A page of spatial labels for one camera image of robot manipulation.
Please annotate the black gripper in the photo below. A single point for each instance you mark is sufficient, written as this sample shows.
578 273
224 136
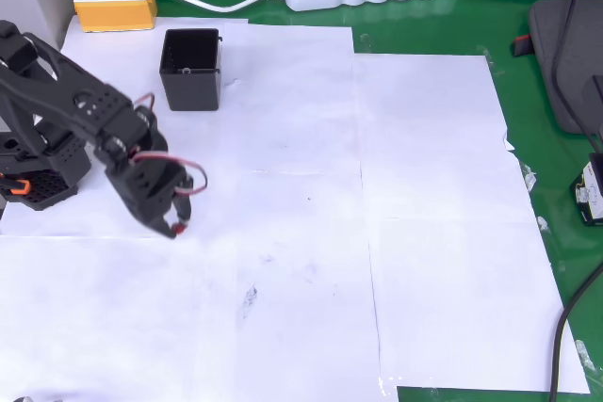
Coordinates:
157 200

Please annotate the small red block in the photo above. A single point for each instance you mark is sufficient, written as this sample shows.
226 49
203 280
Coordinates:
179 229

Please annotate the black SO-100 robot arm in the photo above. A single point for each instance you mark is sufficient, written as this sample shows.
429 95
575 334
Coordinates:
56 86

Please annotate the black square plastic cup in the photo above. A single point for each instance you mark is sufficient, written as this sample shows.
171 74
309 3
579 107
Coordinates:
193 91

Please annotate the yellow cardboard box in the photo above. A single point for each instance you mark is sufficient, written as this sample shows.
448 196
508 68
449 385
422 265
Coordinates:
115 11

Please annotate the white taped paper cover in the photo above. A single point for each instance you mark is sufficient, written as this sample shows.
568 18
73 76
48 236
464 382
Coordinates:
301 256

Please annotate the orange black table clamp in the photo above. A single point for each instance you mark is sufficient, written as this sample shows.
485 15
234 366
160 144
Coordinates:
19 188

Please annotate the green desk mat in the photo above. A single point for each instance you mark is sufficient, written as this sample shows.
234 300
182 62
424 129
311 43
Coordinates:
471 25

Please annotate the red black pull tab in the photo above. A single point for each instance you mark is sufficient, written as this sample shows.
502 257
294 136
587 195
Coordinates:
522 46

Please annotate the black white small device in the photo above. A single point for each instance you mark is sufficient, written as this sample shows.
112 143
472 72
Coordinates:
591 185

